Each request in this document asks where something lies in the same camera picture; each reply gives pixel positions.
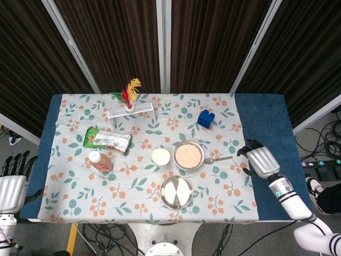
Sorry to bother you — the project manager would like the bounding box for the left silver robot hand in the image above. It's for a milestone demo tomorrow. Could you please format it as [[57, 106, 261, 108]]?
[[0, 150, 43, 213]]

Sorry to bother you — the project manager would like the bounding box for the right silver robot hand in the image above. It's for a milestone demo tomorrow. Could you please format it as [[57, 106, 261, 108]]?
[[238, 139, 280, 179]]

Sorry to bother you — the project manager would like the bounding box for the metal spoon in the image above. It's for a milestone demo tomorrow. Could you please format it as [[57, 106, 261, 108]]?
[[204, 156, 233, 164]]

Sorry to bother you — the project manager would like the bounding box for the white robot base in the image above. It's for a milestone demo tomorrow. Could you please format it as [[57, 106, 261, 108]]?
[[127, 222, 203, 256]]

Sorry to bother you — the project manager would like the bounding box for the steel bowl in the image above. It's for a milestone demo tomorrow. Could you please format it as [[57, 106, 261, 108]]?
[[172, 140, 206, 170]]

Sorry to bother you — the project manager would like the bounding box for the steel plate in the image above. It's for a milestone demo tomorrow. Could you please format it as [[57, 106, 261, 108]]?
[[159, 175, 194, 210]]

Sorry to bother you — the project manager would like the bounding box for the white paper cup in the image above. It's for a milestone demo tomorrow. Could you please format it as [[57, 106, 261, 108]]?
[[151, 147, 171, 167]]

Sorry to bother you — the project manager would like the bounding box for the blue table cover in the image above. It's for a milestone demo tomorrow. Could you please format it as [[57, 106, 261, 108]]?
[[20, 93, 310, 222]]

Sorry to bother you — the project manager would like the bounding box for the black white shoe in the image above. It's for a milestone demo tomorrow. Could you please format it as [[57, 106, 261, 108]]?
[[305, 176, 324, 198]]

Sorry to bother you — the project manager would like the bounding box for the blue toy block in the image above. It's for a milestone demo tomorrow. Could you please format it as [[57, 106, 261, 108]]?
[[197, 109, 216, 129]]

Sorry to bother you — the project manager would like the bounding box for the black trouser leg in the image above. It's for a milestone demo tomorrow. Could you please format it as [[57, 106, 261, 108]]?
[[316, 186, 341, 215]]

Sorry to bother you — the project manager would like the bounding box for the orange sauce bottle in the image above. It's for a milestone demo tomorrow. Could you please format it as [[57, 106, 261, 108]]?
[[88, 151, 114, 173]]

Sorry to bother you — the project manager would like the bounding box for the green silver snack packet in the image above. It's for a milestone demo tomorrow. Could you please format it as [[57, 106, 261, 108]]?
[[83, 126, 133, 154]]

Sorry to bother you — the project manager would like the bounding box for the floral tablecloth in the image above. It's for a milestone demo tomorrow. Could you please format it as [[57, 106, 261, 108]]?
[[37, 93, 259, 223]]

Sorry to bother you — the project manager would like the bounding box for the colourful feather shuttlecock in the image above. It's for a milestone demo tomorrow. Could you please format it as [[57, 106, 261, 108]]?
[[109, 78, 142, 111]]

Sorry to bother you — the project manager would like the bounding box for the black floor cable bundle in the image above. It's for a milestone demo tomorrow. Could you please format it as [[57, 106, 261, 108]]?
[[77, 223, 139, 256], [210, 223, 240, 256], [295, 111, 341, 161]]

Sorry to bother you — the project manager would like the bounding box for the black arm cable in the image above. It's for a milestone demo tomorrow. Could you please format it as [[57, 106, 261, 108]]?
[[231, 214, 324, 254]]

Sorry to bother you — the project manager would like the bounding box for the dark partition panel white frame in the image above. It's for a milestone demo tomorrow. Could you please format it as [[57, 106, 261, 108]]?
[[49, 0, 165, 94], [0, 0, 101, 146], [229, 0, 341, 135], [164, 0, 283, 94]]

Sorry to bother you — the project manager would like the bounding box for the white wire rack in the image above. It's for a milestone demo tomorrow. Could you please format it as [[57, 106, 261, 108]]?
[[107, 101, 158, 129]]

